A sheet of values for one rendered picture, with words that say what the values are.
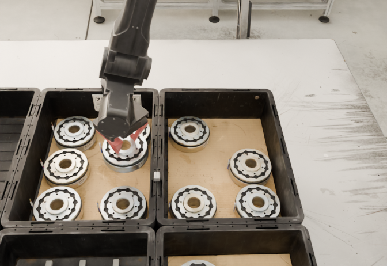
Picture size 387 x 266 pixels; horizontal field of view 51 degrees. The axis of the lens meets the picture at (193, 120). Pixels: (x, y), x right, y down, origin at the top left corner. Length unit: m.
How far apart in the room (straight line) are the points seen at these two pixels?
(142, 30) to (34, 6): 2.66
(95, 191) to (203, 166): 0.27
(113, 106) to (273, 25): 2.47
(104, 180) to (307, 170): 0.59
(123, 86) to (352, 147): 0.82
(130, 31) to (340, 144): 0.85
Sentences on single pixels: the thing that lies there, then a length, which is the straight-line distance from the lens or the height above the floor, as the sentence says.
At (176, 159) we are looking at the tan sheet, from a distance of 1.03.
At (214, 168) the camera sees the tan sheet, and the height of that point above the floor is 0.83.
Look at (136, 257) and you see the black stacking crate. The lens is 0.90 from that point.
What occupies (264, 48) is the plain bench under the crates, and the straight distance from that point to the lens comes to 1.64.
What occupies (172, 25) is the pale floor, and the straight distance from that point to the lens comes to 2.99.
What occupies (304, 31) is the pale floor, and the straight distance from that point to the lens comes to 3.10.
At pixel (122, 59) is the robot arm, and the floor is 1.20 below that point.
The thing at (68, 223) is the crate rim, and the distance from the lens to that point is 0.84.
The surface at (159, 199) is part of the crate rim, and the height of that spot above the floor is 0.93.
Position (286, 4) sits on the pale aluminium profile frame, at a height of 0.14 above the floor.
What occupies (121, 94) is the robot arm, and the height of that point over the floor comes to 1.15.
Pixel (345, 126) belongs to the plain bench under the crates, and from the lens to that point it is 1.41.
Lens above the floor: 1.65
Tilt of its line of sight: 47 degrees down
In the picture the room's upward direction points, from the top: 4 degrees clockwise
